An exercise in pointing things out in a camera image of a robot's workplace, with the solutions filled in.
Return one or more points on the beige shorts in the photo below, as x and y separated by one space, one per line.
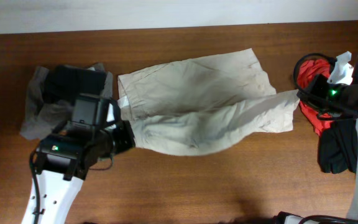
204 105

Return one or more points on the folded black garment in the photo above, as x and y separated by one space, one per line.
66 83

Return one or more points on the black garment with logo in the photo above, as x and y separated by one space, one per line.
338 147

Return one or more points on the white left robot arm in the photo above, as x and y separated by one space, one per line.
59 166

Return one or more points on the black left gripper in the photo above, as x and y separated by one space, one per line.
125 128

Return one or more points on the red crumpled garment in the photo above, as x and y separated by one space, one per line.
306 74

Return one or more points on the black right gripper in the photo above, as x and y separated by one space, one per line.
309 94

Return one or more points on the folded grey garment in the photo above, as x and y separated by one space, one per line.
41 117

